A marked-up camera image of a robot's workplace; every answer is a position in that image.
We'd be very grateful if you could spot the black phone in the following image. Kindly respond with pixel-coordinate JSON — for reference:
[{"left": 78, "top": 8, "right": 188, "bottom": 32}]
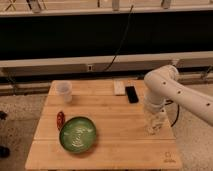
[{"left": 125, "top": 86, "right": 139, "bottom": 103}]

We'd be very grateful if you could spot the white wall socket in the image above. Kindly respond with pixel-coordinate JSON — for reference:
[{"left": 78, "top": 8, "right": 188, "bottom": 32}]
[{"left": 88, "top": 65, "right": 93, "bottom": 72}]

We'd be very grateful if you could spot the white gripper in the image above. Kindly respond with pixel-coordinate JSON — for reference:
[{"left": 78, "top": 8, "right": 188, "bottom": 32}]
[{"left": 144, "top": 108, "right": 166, "bottom": 135}]

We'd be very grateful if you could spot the white rectangular block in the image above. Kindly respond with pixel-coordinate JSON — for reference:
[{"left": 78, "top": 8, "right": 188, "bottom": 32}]
[{"left": 114, "top": 81, "right": 125, "bottom": 95}]

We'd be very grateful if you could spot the green bowl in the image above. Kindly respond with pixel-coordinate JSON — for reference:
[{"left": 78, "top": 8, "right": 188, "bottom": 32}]
[{"left": 59, "top": 116, "right": 97, "bottom": 154}]

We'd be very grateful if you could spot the red brown small object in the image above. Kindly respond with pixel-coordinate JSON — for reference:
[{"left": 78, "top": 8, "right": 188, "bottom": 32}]
[{"left": 56, "top": 111, "right": 65, "bottom": 129}]

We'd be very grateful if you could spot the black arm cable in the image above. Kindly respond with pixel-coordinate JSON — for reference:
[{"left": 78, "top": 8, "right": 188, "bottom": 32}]
[{"left": 165, "top": 99, "right": 181, "bottom": 128}]

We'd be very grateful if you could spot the black hanging cable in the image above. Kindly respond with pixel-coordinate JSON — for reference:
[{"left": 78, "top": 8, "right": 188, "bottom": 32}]
[{"left": 101, "top": 3, "right": 135, "bottom": 73}]

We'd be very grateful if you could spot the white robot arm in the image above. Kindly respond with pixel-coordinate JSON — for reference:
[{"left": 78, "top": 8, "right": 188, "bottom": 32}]
[{"left": 144, "top": 65, "right": 213, "bottom": 135}]

